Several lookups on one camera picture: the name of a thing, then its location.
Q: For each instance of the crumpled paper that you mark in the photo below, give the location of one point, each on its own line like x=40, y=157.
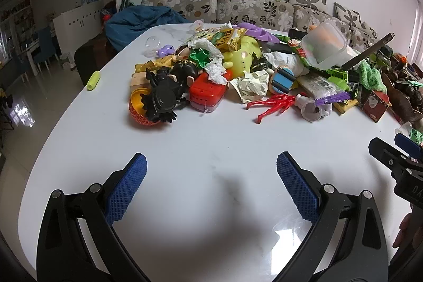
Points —
x=251, y=85

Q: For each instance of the yellow snack bag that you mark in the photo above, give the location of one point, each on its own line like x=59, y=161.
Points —
x=224, y=37

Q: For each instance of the floral sofa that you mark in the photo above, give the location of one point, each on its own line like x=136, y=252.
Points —
x=238, y=9

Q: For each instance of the brown leaf-shaped bowl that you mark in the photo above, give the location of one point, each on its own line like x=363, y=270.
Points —
x=404, y=103

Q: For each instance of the white snack packet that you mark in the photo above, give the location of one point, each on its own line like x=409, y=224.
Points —
x=320, y=85

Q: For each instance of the person's right hand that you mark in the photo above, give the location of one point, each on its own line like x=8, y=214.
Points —
x=403, y=230

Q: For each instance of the red toy figure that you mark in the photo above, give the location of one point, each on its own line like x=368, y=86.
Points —
x=274, y=103

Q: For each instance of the purple plastic toy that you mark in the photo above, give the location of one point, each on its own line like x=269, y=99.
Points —
x=257, y=31

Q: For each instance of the black chair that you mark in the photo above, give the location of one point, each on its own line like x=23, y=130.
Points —
x=91, y=59

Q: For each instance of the black spiky toy figure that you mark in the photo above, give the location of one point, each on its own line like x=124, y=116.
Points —
x=162, y=97

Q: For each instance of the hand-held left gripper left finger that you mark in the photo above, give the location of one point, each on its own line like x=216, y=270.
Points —
x=127, y=189

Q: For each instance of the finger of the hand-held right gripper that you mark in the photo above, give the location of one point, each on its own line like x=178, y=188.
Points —
x=408, y=144
x=385, y=153

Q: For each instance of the black haired doll figure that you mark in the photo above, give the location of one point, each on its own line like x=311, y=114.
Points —
x=183, y=70

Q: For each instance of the translucent plastic container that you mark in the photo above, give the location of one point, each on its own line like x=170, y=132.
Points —
x=325, y=42

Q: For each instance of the white cabinet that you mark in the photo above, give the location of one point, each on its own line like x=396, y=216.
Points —
x=82, y=22

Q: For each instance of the red plastic box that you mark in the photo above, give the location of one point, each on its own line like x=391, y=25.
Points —
x=206, y=93

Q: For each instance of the yellow-green highlighter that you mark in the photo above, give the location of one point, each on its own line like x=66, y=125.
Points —
x=93, y=80

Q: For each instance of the green star mold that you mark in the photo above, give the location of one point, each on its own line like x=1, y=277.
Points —
x=200, y=58

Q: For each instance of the metal pole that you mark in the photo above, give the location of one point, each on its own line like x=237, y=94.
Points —
x=368, y=50

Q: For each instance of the green toy truck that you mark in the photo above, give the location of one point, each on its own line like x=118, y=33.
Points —
x=337, y=74

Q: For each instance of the yellow round toy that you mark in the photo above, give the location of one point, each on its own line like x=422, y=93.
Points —
x=243, y=59

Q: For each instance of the blue cloth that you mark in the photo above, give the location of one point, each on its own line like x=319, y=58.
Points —
x=138, y=24

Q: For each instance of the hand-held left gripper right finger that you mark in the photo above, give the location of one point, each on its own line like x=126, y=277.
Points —
x=297, y=186

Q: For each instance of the blue chair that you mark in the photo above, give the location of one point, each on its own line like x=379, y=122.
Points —
x=46, y=47

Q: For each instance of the clear plastic capsule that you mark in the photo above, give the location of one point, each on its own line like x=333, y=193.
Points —
x=152, y=44

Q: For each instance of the small purple toy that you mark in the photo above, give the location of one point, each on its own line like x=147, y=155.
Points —
x=165, y=51

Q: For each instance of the wooden block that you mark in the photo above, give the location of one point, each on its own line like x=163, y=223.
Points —
x=137, y=82

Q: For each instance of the small dark red box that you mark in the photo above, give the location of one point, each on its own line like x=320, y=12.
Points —
x=376, y=105

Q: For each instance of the white crumpled tissue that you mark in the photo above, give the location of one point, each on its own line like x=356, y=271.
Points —
x=216, y=72

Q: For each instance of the yellow orange ball shell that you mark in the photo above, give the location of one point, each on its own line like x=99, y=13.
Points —
x=137, y=110

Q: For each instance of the blue striped round toy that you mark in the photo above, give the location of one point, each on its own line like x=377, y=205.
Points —
x=282, y=80

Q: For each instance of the green cloth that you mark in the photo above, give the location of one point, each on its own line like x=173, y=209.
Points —
x=371, y=77

